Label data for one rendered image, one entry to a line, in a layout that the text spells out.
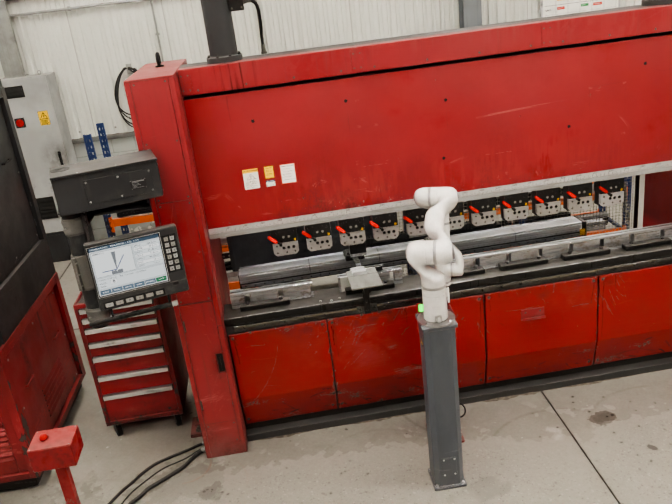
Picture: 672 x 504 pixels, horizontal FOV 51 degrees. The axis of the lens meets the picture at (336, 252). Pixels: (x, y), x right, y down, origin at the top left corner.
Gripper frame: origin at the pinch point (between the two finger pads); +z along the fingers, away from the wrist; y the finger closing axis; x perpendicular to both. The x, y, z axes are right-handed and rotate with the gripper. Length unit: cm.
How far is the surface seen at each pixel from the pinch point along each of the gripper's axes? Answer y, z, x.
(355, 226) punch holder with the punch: -36, -41, -43
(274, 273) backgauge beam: -57, -7, -97
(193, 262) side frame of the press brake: -10, -45, -136
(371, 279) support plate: -19.0, -14.0, -38.6
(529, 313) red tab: -24, 28, 57
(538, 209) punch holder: -41, -34, 68
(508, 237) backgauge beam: -65, -5, 57
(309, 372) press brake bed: -16, 43, -83
